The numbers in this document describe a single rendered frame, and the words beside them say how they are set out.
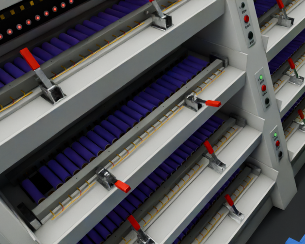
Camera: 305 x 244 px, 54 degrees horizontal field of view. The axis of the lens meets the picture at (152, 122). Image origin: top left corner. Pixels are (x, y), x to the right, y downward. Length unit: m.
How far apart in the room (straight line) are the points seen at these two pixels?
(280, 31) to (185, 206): 0.57
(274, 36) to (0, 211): 0.80
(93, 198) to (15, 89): 0.24
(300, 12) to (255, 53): 0.29
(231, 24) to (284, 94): 0.36
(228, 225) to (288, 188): 0.29
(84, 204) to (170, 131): 0.24
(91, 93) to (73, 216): 0.23
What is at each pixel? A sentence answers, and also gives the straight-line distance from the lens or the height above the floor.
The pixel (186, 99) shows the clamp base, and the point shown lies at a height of 0.57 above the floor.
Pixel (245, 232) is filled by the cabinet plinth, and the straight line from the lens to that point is 1.06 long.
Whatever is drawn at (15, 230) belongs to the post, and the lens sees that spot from 0.54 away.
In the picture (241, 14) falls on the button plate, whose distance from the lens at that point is 0.79.
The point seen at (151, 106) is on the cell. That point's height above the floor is 0.59.
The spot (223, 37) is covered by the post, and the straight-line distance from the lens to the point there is 0.80.
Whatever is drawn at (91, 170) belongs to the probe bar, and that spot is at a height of 0.58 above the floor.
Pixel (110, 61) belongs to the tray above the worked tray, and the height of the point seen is 0.74.
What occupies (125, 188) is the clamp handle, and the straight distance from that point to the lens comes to 0.53.
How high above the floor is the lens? 0.87
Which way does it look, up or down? 27 degrees down
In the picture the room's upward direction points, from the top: 26 degrees counter-clockwise
